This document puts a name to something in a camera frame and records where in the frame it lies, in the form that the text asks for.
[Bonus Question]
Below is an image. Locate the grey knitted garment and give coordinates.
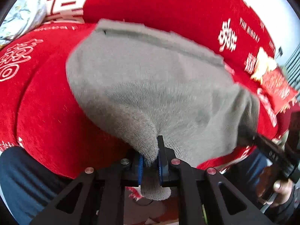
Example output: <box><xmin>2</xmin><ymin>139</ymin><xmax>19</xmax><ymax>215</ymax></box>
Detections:
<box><xmin>66</xmin><ymin>19</ymin><xmax>260</xmax><ymax>201</ymax></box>

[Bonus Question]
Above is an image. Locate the person's right hand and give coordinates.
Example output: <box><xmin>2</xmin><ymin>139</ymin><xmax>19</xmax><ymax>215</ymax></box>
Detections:
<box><xmin>256</xmin><ymin>166</ymin><xmax>294</xmax><ymax>208</ymax></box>

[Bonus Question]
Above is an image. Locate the red embroidered satin pillow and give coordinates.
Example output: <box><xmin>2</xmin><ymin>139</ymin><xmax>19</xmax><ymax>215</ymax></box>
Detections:
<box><xmin>249</xmin><ymin>47</ymin><xmax>298</xmax><ymax>114</ymax></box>

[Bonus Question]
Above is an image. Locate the blue trouser leg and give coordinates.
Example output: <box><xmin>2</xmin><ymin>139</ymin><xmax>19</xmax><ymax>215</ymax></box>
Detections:
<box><xmin>1</xmin><ymin>146</ymin><xmax>73</xmax><ymax>224</ymax></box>

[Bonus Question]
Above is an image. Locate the white floral blanket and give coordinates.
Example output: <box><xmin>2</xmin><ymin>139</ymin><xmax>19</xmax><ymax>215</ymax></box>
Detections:
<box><xmin>1</xmin><ymin>0</ymin><xmax>47</xmax><ymax>48</ymax></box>

